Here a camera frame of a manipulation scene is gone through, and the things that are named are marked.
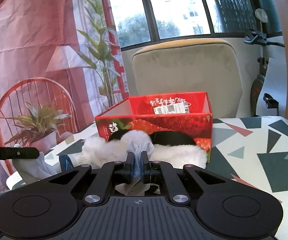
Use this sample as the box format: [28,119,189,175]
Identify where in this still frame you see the white tissue paper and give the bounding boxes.
[115,139,154,196]

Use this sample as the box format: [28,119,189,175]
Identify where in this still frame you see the white fluffy scarf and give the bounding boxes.
[82,130,207,168]

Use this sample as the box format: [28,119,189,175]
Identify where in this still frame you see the black soft cloth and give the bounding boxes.
[108,129,196,146]

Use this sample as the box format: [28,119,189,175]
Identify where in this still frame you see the clear plastic packaging bag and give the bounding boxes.
[45,139,91,173]

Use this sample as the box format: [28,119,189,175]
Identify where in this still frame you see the red strawberry cardboard box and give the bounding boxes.
[95,92,213,161]

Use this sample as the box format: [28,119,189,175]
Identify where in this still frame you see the geometric patterned tablecloth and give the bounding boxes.
[0,116,288,239]

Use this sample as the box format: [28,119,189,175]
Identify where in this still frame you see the beige upholstered chair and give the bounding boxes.
[132,38,242,118]

